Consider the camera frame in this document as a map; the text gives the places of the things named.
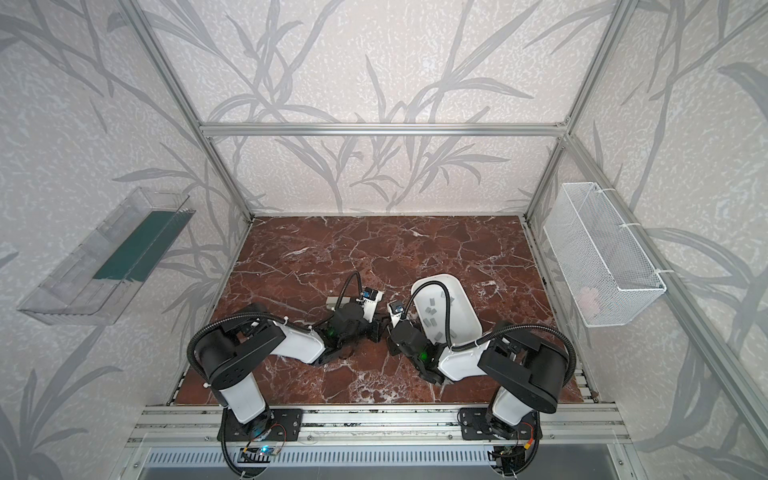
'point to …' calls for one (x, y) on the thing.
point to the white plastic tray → (431, 303)
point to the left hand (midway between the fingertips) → (395, 311)
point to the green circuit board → (256, 455)
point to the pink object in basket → (589, 299)
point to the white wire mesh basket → (606, 278)
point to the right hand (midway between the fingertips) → (390, 316)
